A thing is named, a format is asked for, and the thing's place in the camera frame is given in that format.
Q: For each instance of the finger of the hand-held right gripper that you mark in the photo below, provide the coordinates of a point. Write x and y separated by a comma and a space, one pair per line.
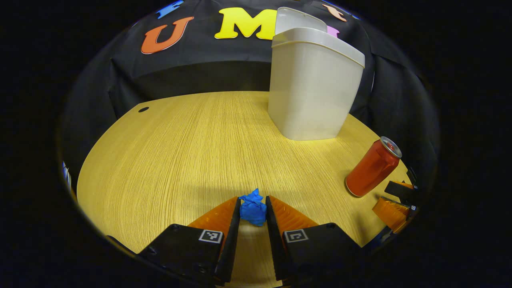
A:
400, 190
392, 212

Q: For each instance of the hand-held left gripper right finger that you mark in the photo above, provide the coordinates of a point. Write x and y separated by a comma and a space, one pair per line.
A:
273, 244

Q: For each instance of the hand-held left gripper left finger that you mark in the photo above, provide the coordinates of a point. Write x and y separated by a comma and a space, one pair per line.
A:
232, 240

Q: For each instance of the red pop can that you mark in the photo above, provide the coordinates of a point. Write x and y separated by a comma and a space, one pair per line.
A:
372, 168

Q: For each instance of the blue paper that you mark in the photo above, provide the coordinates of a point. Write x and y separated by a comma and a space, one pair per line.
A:
253, 210

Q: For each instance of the white desktop garbage bin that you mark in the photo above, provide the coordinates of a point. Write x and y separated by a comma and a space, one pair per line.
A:
312, 88

